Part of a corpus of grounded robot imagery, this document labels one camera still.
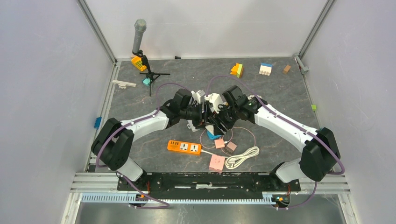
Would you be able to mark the brown wooden block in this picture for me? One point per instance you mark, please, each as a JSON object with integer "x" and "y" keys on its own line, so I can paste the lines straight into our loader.
{"x": 286, "y": 69}

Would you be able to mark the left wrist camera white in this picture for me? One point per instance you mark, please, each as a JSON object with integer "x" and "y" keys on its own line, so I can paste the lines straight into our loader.
{"x": 198, "y": 97}

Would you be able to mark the blue socket adapter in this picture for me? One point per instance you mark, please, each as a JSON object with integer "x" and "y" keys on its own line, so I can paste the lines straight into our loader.
{"x": 212, "y": 136}

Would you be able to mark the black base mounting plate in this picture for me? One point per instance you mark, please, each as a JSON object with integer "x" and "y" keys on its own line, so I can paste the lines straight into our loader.
{"x": 226, "y": 185}

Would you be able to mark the orange power strip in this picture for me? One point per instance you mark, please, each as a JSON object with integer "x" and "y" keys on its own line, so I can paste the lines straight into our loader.
{"x": 184, "y": 147}

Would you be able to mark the large pink cube adapter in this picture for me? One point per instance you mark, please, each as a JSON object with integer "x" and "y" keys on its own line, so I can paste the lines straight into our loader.
{"x": 217, "y": 163}

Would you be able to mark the white power strip cord plug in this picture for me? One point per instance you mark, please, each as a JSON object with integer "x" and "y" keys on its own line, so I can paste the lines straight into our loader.
{"x": 257, "y": 100}

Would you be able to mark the small pink charger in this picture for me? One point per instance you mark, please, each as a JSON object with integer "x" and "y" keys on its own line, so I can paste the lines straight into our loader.
{"x": 219, "y": 143}

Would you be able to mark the white multicolour power strip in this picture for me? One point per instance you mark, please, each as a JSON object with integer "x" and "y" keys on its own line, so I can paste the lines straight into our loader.
{"x": 194, "y": 127}

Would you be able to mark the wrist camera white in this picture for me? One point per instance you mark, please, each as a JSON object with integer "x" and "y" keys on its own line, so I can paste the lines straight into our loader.
{"x": 216, "y": 104}
{"x": 198, "y": 97}

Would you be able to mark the orange green toy blocks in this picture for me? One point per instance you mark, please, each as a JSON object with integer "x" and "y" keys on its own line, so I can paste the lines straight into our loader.
{"x": 237, "y": 70}

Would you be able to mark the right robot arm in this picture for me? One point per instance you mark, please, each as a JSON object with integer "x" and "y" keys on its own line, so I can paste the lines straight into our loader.
{"x": 318, "y": 148}

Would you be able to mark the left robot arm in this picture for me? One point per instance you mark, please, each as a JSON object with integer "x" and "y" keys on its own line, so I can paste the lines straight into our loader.
{"x": 113, "y": 144}

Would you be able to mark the white flat plastic piece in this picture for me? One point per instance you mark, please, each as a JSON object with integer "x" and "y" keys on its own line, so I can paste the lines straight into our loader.
{"x": 123, "y": 85}

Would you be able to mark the teal small cube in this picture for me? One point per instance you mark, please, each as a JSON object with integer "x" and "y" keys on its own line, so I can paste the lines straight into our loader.
{"x": 147, "y": 82}

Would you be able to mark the dusty pink usb adapter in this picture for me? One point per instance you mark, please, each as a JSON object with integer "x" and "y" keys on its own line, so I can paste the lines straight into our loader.
{"x": 230, "y": 148}

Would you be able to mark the white blue toy block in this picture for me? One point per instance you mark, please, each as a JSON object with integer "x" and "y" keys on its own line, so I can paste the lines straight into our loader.
{"x": 265, "y": 69}

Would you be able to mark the blue clip left rail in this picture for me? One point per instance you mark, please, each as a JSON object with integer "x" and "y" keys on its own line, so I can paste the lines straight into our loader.
{"x": 97, "y": 122}

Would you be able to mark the white cube socket adapter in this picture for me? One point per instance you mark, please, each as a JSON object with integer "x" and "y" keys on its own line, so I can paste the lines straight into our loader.
{"x": 210, "y": 128}

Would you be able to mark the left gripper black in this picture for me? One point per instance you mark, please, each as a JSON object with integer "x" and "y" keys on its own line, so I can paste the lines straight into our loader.
{"x": 200, "y": 123}

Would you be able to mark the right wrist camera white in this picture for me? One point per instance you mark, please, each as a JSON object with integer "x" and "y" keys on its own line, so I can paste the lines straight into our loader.
{"x": 216, "y": 104}

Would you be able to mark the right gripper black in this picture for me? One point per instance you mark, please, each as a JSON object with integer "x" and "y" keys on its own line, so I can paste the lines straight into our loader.
{"x": 218, "y": 121}

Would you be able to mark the grey microphone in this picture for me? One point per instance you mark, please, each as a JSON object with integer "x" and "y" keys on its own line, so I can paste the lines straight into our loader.
{"x": 140, "y": 27}

